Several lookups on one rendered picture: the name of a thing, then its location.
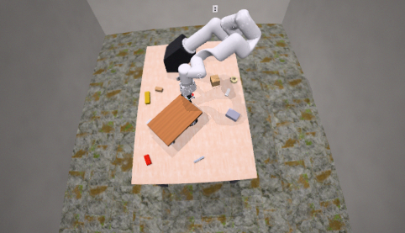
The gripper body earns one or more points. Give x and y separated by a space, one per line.
188 90

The yellow rectangular block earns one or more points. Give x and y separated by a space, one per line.
147 97

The small tan wooden block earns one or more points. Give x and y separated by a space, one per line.
159 89

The red toy brick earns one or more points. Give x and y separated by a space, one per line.
147 159

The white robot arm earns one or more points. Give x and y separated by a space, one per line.
232 42

